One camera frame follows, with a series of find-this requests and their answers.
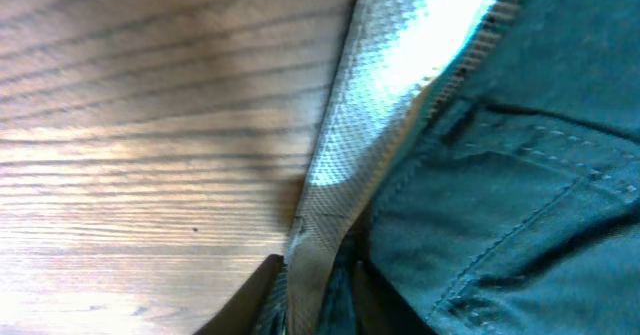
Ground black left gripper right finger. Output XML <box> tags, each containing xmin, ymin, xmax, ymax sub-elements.
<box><xmin>352</xmin><ymin>261</ymin><xmax>436</xmax><ymax>335</ymax></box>

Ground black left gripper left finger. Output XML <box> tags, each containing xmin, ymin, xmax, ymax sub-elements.
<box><xmin>194</xmin><ymin>254</ymin><xmax>283</xmax><ymax>335</ymax></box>

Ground black shorts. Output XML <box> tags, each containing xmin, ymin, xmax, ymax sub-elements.
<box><xmin>253</xmin><ymin>0</ymin><xmax>639</xmax><ymax>334</ymax></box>

